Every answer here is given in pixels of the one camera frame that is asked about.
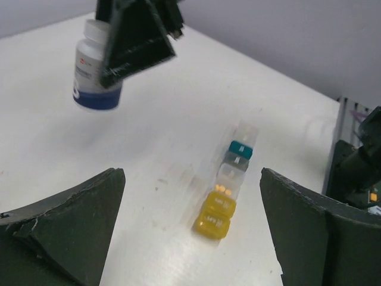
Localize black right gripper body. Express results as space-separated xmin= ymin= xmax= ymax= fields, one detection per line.
xmin=155 ymin=0 xmax=184 ymax=40

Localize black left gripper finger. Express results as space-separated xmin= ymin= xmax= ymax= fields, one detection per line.
xmin=1 ymin=168 xmax=125 ymax=285
xmin=260 ymin=168 xmax=380 ymax=285

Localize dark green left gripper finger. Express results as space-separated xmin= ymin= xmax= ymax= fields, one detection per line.
xmin=95 ymin=0 xmax=176 ymax=88

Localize weekly pill organizer strip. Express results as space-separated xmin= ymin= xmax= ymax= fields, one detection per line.
xmin=184 ymin=118 xmax=260 ymax=247

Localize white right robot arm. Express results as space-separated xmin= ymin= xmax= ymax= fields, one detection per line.
xmin=154 ymin=62 xmax=380 ymax=209

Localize small yellow pills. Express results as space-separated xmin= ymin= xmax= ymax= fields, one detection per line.
xmin=214 ymin=184 xmax=232 ymax=197

